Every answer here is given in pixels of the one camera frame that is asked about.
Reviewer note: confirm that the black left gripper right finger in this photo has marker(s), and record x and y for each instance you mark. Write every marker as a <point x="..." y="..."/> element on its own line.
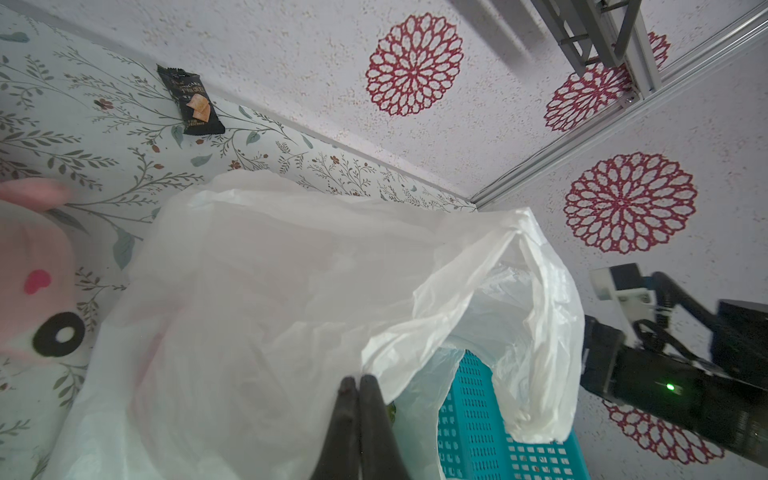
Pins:
<point x="380" y="456"/>

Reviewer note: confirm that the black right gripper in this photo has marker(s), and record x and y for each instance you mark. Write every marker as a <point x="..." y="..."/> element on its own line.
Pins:
<point x="724" y="411"/>

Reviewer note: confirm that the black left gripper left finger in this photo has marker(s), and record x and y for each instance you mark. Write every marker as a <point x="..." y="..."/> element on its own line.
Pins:
<point x="341" y="451"/>

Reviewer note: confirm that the white plastic bag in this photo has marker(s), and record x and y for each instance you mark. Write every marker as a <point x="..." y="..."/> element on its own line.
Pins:
<point x="253" y="299"/>

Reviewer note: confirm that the light green fruit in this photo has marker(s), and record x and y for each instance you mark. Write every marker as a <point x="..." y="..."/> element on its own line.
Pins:
<point x="391" y="411"/>

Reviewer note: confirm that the teal plastic basket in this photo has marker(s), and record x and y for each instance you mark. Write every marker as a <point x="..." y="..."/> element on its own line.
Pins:
<point x="473" y="443"/>

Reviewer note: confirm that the small red white object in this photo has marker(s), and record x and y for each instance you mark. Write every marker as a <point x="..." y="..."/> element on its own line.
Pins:
<point x="39" y="318"/>

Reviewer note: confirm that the small black snack packet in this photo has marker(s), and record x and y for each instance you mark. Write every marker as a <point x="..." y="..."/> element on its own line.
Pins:
<point x="197" y="110"/>

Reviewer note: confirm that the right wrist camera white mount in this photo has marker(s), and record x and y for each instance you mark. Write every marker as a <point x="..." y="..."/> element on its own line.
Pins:
<point x="631" y="292"/>

